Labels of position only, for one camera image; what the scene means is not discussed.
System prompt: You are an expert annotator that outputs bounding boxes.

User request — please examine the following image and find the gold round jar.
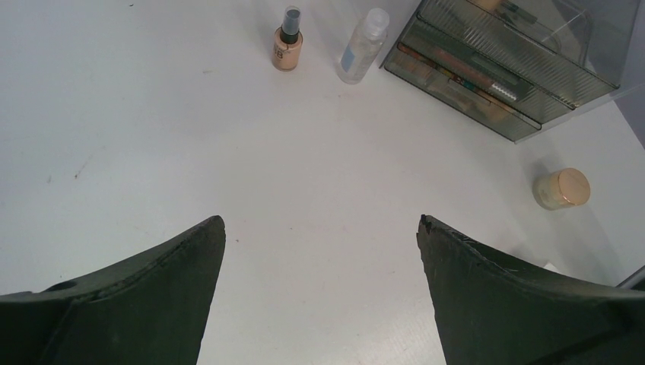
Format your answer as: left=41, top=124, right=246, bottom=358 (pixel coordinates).
left=532, top=168, right=591, bottom=211

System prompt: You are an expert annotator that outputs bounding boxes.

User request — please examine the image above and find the white cube box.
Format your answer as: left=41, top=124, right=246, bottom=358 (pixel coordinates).
left=543, top=262, right=561, bottom=275

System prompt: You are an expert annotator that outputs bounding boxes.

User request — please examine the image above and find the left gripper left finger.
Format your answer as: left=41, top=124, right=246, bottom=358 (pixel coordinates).
left=1, top=216, right=226, bottom=364

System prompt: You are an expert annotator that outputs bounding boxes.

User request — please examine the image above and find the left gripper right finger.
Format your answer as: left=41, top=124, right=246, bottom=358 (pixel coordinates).
left=417, top=215, right=644, bottom=364

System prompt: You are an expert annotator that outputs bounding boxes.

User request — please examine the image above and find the foundation bottle with pump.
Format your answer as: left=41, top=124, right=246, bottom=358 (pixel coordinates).
left=272, top=5, right=303, bottom=71

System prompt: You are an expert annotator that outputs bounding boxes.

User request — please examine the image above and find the clear plastic bottle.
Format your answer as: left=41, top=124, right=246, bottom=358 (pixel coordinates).
left=337, top=8, right=390, bottom=84

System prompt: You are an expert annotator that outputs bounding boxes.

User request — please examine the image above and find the clear acrylic organizer box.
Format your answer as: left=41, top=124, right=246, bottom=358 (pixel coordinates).
left=383, top=1, right=644, bottom=142

